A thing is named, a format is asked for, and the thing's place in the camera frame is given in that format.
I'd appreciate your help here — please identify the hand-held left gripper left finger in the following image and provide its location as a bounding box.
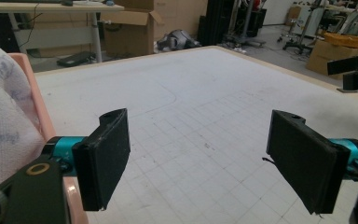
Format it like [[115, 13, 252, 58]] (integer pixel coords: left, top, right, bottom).
[[45, 107, 131, 212]]

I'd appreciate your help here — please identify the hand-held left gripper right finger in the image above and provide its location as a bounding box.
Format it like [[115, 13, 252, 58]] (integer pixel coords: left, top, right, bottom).
[[266, 109, 358, 216]]

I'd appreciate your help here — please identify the pink plastic basket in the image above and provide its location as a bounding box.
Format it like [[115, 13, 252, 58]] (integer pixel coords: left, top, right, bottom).
[[7, 52, 90, 224]]

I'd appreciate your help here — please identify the lilac printed towel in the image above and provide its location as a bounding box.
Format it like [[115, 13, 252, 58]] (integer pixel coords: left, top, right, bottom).
[[0, 31, 47, 195]]

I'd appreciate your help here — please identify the small cardboard box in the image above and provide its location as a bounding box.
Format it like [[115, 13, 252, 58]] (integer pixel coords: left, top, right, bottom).
[[306, 40, 358, 80]]

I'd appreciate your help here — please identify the black rolling stand base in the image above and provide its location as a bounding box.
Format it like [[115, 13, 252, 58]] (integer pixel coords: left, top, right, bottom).
[[278, 18, 312, 56]]

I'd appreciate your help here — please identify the black flat device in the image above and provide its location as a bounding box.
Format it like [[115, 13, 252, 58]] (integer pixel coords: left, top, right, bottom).
[[56, 50, 97, 68]]

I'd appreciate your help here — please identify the white grid mat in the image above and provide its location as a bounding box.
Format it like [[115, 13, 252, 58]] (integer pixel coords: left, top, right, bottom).
[[34, 48, 358, 224]]

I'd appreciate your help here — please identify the open cardboard box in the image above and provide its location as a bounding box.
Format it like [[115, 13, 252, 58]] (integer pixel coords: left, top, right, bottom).
[[101, 8, 165, 59]]

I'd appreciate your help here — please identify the black equipment rack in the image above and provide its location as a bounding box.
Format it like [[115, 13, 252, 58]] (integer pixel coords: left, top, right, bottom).
[[198, 0, 268, 48]]

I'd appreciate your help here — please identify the grey rounded device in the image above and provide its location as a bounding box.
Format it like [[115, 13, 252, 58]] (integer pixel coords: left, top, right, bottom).
[[156, 29, 201, 52]]

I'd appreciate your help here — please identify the white-legged desk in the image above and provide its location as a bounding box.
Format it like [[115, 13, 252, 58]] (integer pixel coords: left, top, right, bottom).
[[0, 0, 125, 63]]

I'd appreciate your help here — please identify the large cardboard box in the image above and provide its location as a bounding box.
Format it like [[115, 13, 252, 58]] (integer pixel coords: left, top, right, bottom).
[[115, 0, 209, 41]]

